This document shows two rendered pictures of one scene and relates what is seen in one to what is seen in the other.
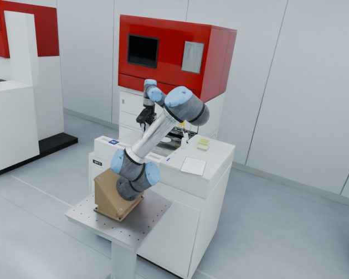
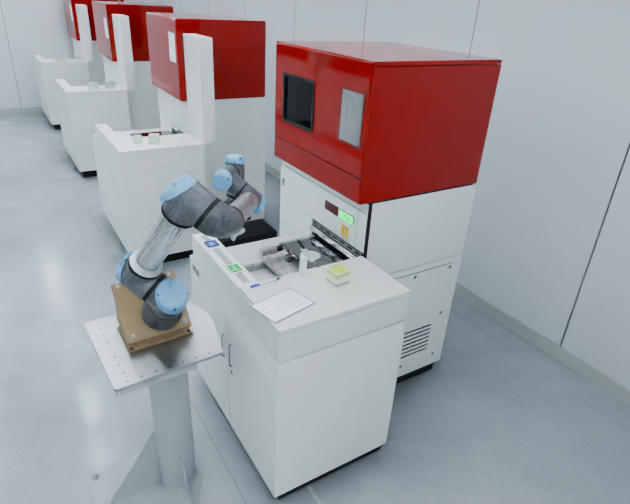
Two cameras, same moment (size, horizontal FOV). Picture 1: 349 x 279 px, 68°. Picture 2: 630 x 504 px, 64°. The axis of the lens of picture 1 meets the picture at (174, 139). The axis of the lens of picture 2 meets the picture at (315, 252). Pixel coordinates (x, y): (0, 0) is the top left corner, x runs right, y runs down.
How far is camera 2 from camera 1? 1.16 m
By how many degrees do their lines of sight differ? 30
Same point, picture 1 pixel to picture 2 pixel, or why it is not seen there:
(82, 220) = (94, 336)
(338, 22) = not seen: outside the picture
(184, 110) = (176, 211)
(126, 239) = (114, 375)
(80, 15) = (321, 27)
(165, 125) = (162, 228)
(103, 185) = (120, 297)
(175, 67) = (332, 132)
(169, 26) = (325, 63)
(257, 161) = (586, 346)
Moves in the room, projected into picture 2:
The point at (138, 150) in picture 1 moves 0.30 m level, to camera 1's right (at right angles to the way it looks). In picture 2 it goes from (140, 257) to (205, 287)
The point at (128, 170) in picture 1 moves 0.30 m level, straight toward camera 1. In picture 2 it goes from (130, 282) to (58, 328)
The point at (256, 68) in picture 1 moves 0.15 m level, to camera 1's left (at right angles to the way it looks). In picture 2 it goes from (600, 138) to (571, 133)
